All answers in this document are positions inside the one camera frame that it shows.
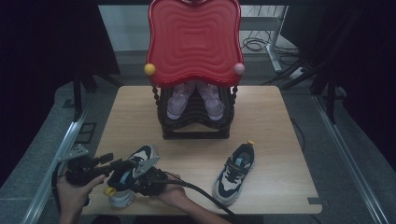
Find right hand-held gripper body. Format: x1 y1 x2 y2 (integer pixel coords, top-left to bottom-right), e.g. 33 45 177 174
130 156 170 197

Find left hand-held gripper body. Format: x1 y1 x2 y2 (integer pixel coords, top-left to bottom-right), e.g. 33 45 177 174
57 144 102 187

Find navy and beige sneaker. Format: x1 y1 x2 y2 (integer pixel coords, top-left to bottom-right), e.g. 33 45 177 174
212 140 257 207
104 144 161 209

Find purple sandal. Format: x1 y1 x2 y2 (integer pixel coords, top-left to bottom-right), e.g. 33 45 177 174
196 80 226 121
166 79 197 120

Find red and black shoe rack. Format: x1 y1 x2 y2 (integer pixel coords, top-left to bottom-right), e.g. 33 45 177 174
144 0 246 140

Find person's right hand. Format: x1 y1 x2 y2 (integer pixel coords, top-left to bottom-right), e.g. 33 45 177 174
152 172 191 209

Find person's left hand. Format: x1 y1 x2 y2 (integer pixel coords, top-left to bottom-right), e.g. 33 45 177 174
55 174 106 217

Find black metal stand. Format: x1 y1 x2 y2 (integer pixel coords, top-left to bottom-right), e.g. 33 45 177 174
72 69 98 122

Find black curtain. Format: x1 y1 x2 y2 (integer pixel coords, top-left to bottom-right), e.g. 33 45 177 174
281 0 396 172
0 0 121 188

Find white power strip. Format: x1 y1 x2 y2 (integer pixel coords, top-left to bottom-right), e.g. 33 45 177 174
289 65 306 80

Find black tripod stand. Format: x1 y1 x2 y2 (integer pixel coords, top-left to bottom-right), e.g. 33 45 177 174
261 55 347 125

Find left hand-held gripper cable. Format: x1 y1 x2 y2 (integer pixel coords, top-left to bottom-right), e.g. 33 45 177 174
50 161 68 216

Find metal floor rail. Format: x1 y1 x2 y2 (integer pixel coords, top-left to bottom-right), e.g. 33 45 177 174
312 93 390 224
21 111 92 224

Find thin black floor cable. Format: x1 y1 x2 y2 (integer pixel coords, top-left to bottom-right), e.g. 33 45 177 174
290 117 307 152

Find black cables on floor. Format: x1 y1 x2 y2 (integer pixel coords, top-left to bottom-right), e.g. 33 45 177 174
241 36 301 59

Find white metal desk frame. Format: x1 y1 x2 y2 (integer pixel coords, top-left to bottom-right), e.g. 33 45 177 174
241 4 290 74

